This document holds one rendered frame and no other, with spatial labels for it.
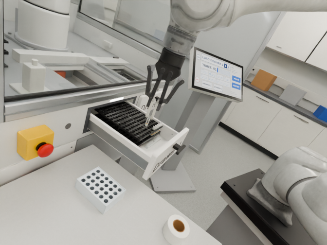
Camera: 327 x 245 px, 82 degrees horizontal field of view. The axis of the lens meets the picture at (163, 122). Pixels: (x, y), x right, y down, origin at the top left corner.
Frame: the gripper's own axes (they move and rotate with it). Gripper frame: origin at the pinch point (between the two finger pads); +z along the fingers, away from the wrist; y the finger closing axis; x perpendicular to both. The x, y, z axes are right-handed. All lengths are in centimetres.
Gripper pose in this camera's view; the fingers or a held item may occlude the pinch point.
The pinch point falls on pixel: (152, 108)
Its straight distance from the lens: 66.2
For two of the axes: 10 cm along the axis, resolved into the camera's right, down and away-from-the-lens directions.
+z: -3.6, 8.2, 4.4
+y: 9.2, 4.0, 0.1
